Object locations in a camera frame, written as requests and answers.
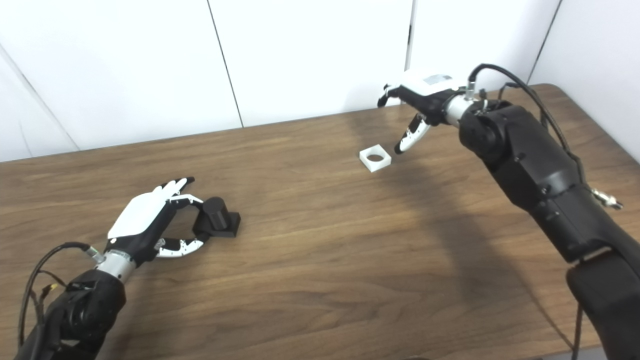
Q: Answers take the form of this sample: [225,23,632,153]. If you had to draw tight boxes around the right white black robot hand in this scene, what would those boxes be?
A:
[377,70,466,155]

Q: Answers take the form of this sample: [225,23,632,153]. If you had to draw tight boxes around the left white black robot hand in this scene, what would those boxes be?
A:
[106,176,211,266]

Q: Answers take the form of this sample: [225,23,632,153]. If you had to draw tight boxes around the black peg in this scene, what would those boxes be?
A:
[192,196,242,239]

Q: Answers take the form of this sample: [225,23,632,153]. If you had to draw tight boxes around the white square piece with hole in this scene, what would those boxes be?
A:
[359,144,392,173]

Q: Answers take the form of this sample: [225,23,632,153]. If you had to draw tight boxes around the thin right wrist wires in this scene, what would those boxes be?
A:
[497,82,548,131]

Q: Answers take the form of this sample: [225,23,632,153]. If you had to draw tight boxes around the thin wrist wires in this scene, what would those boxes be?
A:
[34,270,69,312]
[497,82,548,131]

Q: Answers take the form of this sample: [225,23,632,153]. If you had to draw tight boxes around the thick black right wrist cable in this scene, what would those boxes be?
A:
[467,63,624,211]

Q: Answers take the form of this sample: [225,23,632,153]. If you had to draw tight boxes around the thick black wrist cable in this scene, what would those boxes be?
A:
[17,242,103,351]
[467,63,624,211]

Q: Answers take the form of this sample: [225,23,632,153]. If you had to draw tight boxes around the thin left wrist wires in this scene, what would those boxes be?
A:
[34,270,69,312]

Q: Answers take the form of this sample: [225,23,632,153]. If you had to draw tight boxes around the thick black left wrist cable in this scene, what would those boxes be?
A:
[17,242,103,351]

